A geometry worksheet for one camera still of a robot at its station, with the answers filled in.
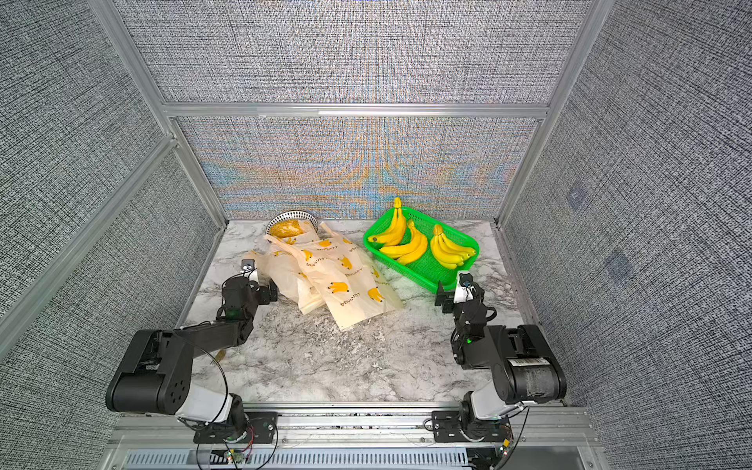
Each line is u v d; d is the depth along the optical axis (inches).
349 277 33.3
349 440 28.8
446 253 39.8
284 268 33.8
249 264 31.6
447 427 29.0
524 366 17.8
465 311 27.6
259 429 28.8
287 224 43.1
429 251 42.5
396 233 42.5
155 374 17.5
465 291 30.0
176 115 35.2
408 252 41.1
